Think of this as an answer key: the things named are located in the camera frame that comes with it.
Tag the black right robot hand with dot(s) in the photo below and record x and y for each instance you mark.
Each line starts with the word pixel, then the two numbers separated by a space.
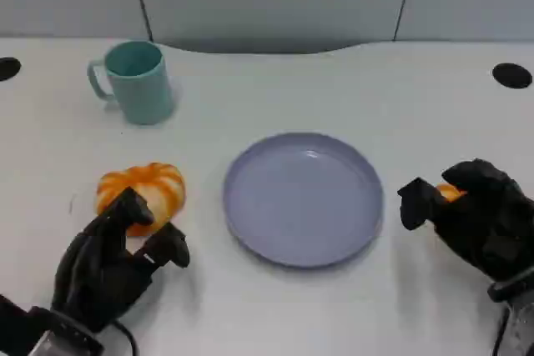
pixel 488 231

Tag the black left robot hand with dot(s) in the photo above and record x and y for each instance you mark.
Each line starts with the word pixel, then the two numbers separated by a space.
pixel 100 272

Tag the large orange white bread roll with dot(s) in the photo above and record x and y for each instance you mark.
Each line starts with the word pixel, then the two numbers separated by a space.
pixel 164 187

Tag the black table grommet cap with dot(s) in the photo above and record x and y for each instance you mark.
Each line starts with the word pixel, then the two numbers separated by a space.
pixel 7 68
pixel 512 75

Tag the pale green mug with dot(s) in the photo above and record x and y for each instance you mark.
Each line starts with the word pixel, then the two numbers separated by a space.
pixel 139 85

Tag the lilac plate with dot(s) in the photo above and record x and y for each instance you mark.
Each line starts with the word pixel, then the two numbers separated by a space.
pixel 303 199

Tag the small orange bread roll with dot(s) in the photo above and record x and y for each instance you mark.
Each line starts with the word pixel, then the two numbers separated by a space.
pixel 449 192

